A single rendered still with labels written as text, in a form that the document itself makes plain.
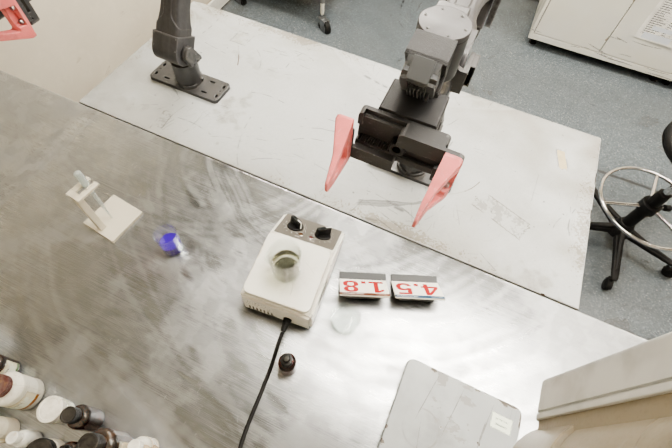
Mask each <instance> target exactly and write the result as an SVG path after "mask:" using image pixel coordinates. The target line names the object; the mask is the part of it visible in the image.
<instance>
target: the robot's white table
mask: <svg viewBox="0 0 672 448"><path fill-rule="evenodd" d="M190 19H191V26H192V34H191V35H192V36H195V44H194V50H195V51H197V52H198V53H199V54H200V55H201V57H202V59H201V60H200V61H199V62H198V64H199V68H200V71H201V72H202V73H203V74H205V75H208V76H211V77H213V78H216V79H219V80H221V81H224V82H227V83H229V84H230V90H229V91H228V92H227V93H226V94H225V95H224V97H223V98H222V99H221V100H220V101H219V102H218V103H216V104H214V103H211V102H208V101H206V100H203V99H201V98H198V97H195V96H193V95H190V94H188V93H185V92H183V91H180V90H177V89H175V88H172V87H170V86H167V85H164V84H162V83H159V82H157V81H154V80H152V79H151V77H150V74H151V73H152V72H153V71H154V70H155V69H156V68H157V67H158V66H159V65H160V64H161V63H162V62H164V61H166V60H163V59H161V58H158V57H156V56H155V55H154V53H153V51H152V38H150V40H148V41H147V42H146V43H145V44H144V45H142V46H141V47H140V48H139V49H138V50H137V51H136V52H134V53H133V54H132V55H131V56H130V57H129V58H128V59H127V60H125V61H124V62H123V63H122V64H121V65H120V66H119V67H117V68H116V69H115V70H114V71H113V72H112V73H111V74H109V75H108V76H107V77H106V78H105V79H104V80H103V81H101V82H100V83H99V84H98V85H97V86H96V87H95V88H93V89H92V90H91V91H90V92H89V93H88V94H87V95H86V96H84V97H83V98H82V99H81V100H80V101H79V103H80V104H82V105H85V106H87V107H89V108H92V109H94V110H97V111H99V112H101V113H104V114H106V115H109V116H111V117H113V118H116V119H118V120H121V121H123V122H125V123H128V124H130V125H133V126H135V127H137V128H140V129H142V130H145V131H147V132H149V133H152V134H154V135H157V136H159V137H161V138H164V139H166V140H169V141H171V142H173V143H176V144H178V145H181V146H183V147H185V148H188V149H190V150H193V151H195V152H197V153H200V154H202V155H205V156H207V157H209V158H212V159H214V160H217V161H219V162H221V163H224V164H226V165H229V166H231V167H233V168H236V169H238V170H241V171H243V172H245V173H248V174H250V175H253V176H255V177H257V178H260V179H262V180H265V181H267V182H269V183H272V184H274V185H277V186H279V187H281V188H284V189H286V190H289V191H291V192H293V193H296V194H298V195H301V196H303V197H305V198H308V199H310V200H313V201H315V202H317V203H320V204H322V205H325V206H327V207H329V208H332V209H334V210H337V211H339V212H341V213H344V214H346V215H349V216H351V217H353V218H356V219H358V220H361V221H363V222H365V223H368V224H370V225H373V226H375V227H377V228H380V229H382V230H385V231H387V232H389V233H392V234H394V235H397V236H399V237H401V238H404V239H406V240H409V241H411V242H413V243H416V244H418V245H421V246H423V247H425V248H428V249H430V250H433V251H435V252H437V253H440V254H442V255H445V256H447V257H449V258H452V259H454V260H457V261H459V262H461V263H464V264H466V265H469V266H471V267H473V268H476V269H478V270H481V271H483V272H485V273H488V274H490V275H493V276H495V277H497V278H500V279H502V280H505V281H507V282H509V283H512V284H514V285H517V286H519V287H521V288H524V289H526V290H529V291H531V292H533V293H536V294H538V295H541V296H543V297H545V298H548V299H550V300H553V301H555V302H557V303H560V304H562V305H565V306H567V307H569V308H572V309H574V310H578V309H579V304H580V296H581V289H582V281H583V273H584V266H585V258H586V250H587V243H588V235H589V228H590V219H591V212H592V205H593V197H594V189H595V181H596V174H597V167H598V159H599V151H600V144H601V138H599V137H596V136H593V135H590V134H587V133H584V132H581V131H578V130H575V129H572V128H569V127H566V126H563V125H560V124H557V123H554V122H551V121H548V120H546V119H543V118H540V117H537V116H534V115H531V114H528V113H525V112H522V111H519V110H516V109H513V108H510V107H507V106H504V105H501V104H498V103H495V102H492V101H489V100H486V99H483V98H481V97H478V96H474V95H471V94H469V93H466V92H463V91H461V92H460V94H457V93H453V92H451V93H450V95H449V97H450V99H449V102H448V104H447V107H446V109H445V115H444V122H443V128H442V130H441V132H444V133H447V134H449V135H450V136H451V141H450V143H449V146H448V149H451V150H454V151H456V152H459V153H462V154H463V155H464V156H465V159H464V162H463V164H462V167H461V169H460V171H459V173H458V175H457V177H456V178H455V181H454V183H453V186H452V189H451V191H450V193H448V194H447V196H446V197H445V198H444V199H443V200H442V201H440V202H439V203H438V204H436V205H435V206H434V207H432V208H431V209H430V210H428V211H427V212H426V213H425V215H424V216H423V217H422V219H421V220H420V221H419V223H418V224H417V225H416V227H411V226H412V224H413V221H414V219H415V216H416V214H417V212H418V209H419V207H420V204H421V202H422V200H423V198H424V196H425V194H426V192H427V190H428V188H429V187H427V186H425V185H422V184H420V183H417V182H414V181H412V180H409V179H407V178H404V177H402V176H399V175H396V174H394V173H391V172H389V171H385V170H383V169H380V168H378V167H375V166H373V165H370V164H367V163H365V162H362V161H360V160H357V159H355V158H352V157H350V158H349V160H348V162H347V163H346V165H345V167H344V168H343V170H342V171H341V173H340V175H339V176H338V178H337V179H336V181H335V183H334V184H333V185H332V187H331V188H330V189H329V191H328V192H326V191H325V181H326V178H327V174H328V170H329V166H330V163H331V159H332V155H333V143H334V131H335V118H336V116H337V115H338V114H342V115H345V116H348V117H350V118H353V119H354V126H353V128H354V129H355V132H354V140H353V143H354V144H355V138H356V137H357V135H358V128H359V124H358V123H357V122H358V115H359V113H360V111H361V109H362V107H363V106H364V105H369V106H372V107H375V108H379V106H380V104H381V102H382V101H383V99H384V97H385V95H386V93H387V91H388V90H389V88H390V86H391V84H392V82H393V80H394V79H395V78H397V79H399V76H400V73H401V71H400V70H397V69H394V68H392V67H389V66H386V65H383V64H380V63H377V62H374V61H371V60H368V59H365V58H362V57H359V56H356V55H354V54H351V53H348V52H345V51H342V50H338V49H336V48H333V47H330V46H327V45H324V44H321V43H318V42H315V41H312V40H309V39H306V38H303V37H300V36H297V35H294V34H291V33H289V32H286V31H283V30H280V29H277V28H274V27H271V26H268V25H265V24H262V23H259V22H256V21H253V20H250V19H247V18H244V17H241V16H238V15H235V14H232V13H229V12H227V11H224V10H221V9H217V8H214V7H211V6H209V5H206V4H203V3H200V2H194V1H193V2H192V3H191V7H190Z"/></svg>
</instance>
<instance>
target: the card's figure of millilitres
mask: <svg viewBox="0 0 672 448"><path fill-rule="evenodd" d="M341 292H359V293H381V294H388V291H387V288H386V284H385V282H378V281H356V280H341Z"/></svg>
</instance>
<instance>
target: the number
mask: <svg viewBox="0 0 672 448"><path fill-rule="evenodd" d="M393 284H394V287H395V291H396V294H400V295H422V296H442V294H441V292H440V290H439V288H438V285H437V284H418V283H396V282H393Z"/></svg>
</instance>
